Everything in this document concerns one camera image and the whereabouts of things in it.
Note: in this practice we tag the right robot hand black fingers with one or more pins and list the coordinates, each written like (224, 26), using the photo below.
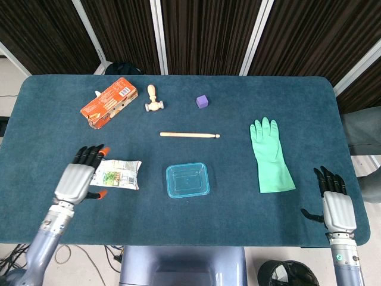
(339, 208)

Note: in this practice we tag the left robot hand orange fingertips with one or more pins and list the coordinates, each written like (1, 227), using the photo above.
(73, 181)

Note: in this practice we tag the clear blue-rimmed plastic container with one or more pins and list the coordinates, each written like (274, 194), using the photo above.
(187, 167)

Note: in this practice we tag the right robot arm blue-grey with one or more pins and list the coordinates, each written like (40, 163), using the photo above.
(346, 262)

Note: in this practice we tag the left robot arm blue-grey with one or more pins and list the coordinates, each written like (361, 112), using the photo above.
(44, 247)

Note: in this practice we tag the orange cardboard snack box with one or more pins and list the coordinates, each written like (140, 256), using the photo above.
(108, 102)

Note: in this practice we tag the white crumpled snack packet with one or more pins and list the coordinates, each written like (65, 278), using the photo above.
(119, 175)

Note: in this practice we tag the black mesh waste bin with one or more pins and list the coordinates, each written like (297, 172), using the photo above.
(285, 274)

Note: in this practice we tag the green rubber glove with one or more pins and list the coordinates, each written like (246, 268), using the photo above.
(269, 161)

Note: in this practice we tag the wooden roller stamp toy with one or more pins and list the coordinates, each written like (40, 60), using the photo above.
(153, 102)

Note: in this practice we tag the black bag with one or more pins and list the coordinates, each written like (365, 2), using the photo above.
(123, 69)

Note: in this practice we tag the teal table cloth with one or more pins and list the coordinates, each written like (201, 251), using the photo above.
(190, 220)

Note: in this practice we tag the wooden drumstick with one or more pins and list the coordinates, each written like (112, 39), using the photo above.
(187, 135)

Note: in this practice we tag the blue-grey robot torso base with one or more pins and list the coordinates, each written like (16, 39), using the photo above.
(181, 268)

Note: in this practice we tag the purple foam cube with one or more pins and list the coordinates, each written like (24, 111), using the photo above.
(202, 102)

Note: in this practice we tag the white partition frame post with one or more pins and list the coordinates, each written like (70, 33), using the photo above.
(15, 59)
(257, 35)
(159, 35)
(357, 68)
(89, 29)

